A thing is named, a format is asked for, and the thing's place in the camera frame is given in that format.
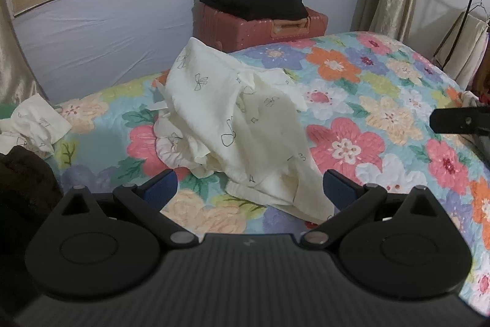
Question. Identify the small cream bow-print cloth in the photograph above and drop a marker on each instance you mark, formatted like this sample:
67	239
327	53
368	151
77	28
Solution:
32	126

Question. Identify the cream hanging garment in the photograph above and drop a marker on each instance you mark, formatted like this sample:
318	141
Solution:
465	47

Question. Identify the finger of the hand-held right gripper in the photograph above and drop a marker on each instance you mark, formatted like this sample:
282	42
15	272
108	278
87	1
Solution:
455	120

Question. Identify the cream bow-print garment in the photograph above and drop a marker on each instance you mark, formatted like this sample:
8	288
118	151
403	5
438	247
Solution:
237	116

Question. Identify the dark brown cloth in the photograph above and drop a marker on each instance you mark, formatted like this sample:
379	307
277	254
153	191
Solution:
23	204

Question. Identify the red suitcase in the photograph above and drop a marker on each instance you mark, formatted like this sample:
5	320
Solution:
252	32

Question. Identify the floral quilted bedspread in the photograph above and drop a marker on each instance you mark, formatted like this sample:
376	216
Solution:
363	112

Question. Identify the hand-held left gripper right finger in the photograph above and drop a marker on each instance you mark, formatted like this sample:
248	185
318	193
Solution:
338	191

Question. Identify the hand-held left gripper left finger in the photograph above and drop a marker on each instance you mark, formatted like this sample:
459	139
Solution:
162	189

